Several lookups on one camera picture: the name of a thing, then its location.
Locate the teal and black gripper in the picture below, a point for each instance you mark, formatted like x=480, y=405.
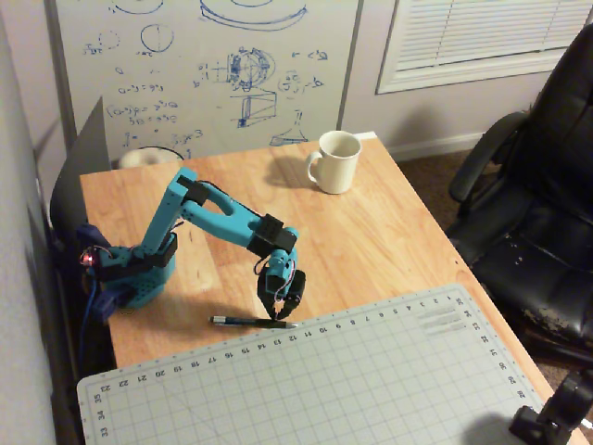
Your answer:
x=285, y=296

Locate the black pen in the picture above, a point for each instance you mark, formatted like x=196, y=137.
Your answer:
x=241, y=321

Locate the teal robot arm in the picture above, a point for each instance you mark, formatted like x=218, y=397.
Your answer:
x=218, y=222

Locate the grey cutting mat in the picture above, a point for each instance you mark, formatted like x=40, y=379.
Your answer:
x=301, y=385

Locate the cream ceramic mug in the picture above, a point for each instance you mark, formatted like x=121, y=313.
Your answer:
x=338, y=167

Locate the white tape roll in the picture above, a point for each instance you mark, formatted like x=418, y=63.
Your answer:
x=143, y=157

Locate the dark grey panel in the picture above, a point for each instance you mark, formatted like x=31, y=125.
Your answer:
x=83, y=167

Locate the whiteboard with blue drawings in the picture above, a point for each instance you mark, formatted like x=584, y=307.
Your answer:
x=199, y=69

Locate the black leather office chair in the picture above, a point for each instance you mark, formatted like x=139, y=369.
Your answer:
x=542, y=218

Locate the white window blinds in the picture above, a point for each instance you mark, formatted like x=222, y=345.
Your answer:
x=482, y=37

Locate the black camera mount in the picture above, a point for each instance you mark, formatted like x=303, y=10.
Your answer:
x=551, y=412

